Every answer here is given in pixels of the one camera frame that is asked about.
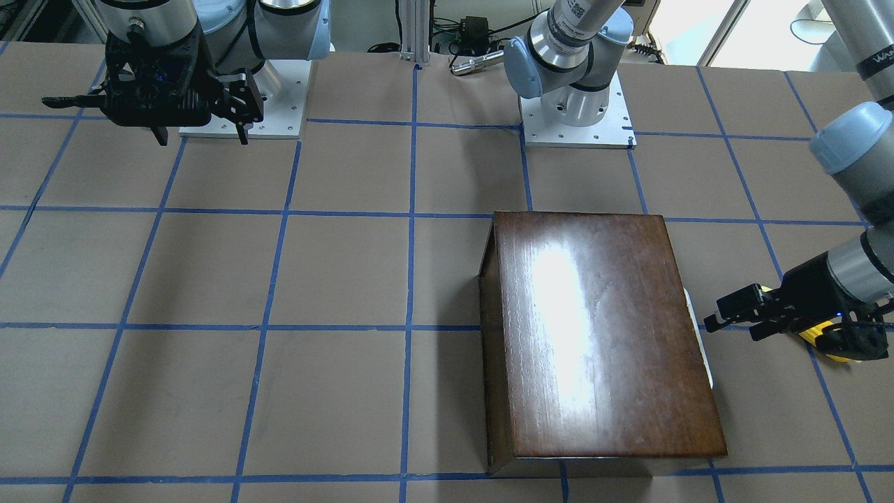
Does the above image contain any black power adapter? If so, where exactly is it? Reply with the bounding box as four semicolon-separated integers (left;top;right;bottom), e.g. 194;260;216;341
459;15;490;47

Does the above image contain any yellow toy corn cob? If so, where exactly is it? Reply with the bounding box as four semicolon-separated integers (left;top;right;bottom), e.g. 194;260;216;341
748;282;863;362

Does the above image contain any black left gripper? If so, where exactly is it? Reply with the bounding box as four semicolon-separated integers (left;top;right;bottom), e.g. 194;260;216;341
703;252;873;342

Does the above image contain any wooden drawer with white handle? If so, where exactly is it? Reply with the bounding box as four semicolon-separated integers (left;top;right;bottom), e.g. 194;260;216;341
683;289;715;391

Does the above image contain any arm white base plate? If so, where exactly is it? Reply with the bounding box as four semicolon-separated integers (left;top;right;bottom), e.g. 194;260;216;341
518;73;638;149
178;59;312;140

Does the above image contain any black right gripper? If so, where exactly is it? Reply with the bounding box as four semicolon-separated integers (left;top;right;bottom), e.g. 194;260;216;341
103;35;264;147

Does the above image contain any dark wooden drawer cabinet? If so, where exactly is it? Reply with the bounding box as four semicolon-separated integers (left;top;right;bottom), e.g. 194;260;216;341
478;211;728;478

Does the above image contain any aluminium extrusion post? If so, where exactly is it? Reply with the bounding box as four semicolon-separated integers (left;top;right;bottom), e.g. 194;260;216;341
394;0;434;69

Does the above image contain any black cables bundle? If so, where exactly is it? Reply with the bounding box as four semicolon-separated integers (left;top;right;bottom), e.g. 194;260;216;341
367;10;559;57

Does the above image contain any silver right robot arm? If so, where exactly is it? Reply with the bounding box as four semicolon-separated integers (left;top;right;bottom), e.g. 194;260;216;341
80;1;331;145

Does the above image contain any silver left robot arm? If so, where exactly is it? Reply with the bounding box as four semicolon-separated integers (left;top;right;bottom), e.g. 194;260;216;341
521;66;880;314

